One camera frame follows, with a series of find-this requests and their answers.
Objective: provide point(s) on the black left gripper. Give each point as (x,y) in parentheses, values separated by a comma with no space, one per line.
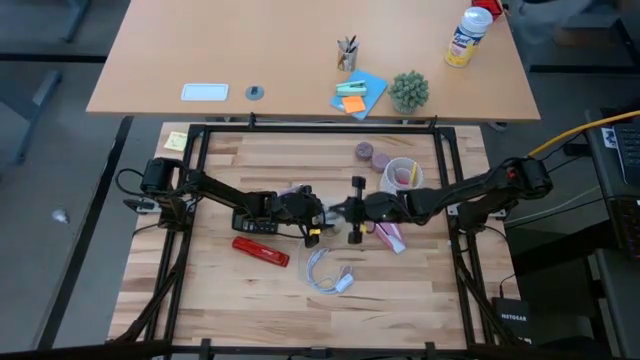
(297,210)

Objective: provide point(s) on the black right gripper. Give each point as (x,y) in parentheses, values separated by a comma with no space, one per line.
(380,209)

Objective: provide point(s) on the white lightbulb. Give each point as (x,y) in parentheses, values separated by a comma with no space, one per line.
(333,216)

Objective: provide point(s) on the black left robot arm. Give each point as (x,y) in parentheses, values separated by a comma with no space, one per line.
(220,192)

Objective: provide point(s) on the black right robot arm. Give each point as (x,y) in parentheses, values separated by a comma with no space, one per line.
(460,192)

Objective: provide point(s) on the purple pen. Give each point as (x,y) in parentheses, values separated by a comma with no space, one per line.
(290,190)

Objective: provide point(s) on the white textured cup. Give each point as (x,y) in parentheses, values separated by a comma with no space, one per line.
(387,182)

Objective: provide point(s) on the pink tube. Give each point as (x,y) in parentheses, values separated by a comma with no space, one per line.
(392,239)

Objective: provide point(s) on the light purple round container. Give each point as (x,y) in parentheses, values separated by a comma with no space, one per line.
(381,163)

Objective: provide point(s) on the dark patterned round container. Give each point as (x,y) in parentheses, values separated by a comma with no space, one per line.
(364,151)

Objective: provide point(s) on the pink item in cup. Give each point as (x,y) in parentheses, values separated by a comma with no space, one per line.
(402,176)

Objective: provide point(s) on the black calculator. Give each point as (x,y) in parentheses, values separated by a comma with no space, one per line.
(255,226)

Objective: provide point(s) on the red stapler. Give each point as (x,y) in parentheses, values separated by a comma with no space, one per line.
(260,251)

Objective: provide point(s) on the yellow pen in cup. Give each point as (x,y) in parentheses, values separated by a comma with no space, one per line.
(414,172)

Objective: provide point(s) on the orange sticky note pad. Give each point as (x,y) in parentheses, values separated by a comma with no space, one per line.
(354,104)

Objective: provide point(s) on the mint green stapler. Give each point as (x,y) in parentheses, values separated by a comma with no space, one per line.
(351,89)

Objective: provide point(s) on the blue notebook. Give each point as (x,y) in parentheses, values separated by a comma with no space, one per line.
(376,87)

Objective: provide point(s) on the potted green succulent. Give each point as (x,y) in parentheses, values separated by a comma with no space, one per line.
(409,91)

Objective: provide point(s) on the grey desk grommet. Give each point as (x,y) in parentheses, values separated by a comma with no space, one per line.
(254,93)

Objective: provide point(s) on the pen cup with pencils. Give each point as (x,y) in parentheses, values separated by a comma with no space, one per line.
(347,59)

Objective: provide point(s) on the yellow sticky note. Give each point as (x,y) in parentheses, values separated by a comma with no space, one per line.
(175,141)

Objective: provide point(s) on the white rectangular desk plate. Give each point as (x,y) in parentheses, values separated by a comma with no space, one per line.
(205,92)

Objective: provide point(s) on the tan wooden desk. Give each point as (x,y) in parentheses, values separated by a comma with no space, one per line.
(250,40)

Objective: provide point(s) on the black network router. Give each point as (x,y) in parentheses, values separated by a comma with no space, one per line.
(512,317)

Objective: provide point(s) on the yellow wipes canister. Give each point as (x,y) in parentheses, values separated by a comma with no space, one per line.
(465,42)

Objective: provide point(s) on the red object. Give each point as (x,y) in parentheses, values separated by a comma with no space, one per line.
(487,6)

